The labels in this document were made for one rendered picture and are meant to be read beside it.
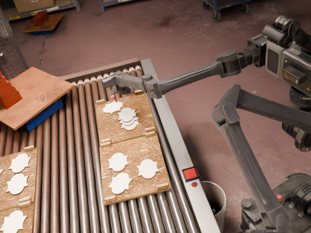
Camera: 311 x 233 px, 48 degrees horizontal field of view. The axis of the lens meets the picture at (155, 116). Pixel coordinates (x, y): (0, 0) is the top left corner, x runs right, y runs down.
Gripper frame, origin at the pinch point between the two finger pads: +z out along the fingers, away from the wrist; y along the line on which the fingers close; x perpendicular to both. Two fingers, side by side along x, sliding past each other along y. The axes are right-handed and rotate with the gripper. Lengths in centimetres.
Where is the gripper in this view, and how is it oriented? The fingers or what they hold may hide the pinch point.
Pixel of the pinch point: (124, 99)
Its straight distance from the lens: 221.5
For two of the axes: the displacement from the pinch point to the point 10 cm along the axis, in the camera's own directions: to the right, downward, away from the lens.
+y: 9.8, -2.1, 0.1
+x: -1.5, -6.5, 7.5
